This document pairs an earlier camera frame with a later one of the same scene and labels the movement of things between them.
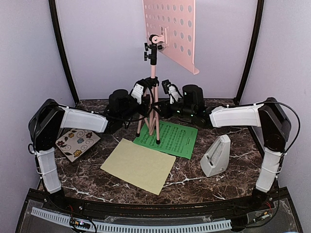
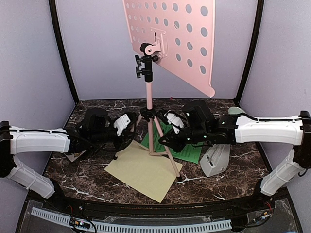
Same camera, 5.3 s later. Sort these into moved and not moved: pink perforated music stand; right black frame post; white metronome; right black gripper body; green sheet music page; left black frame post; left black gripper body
Moved: pink perforated music stand; left black gripper body; green sheet music page; right black gripper body
Not moved: white metronome; right black frame post; left black frame post
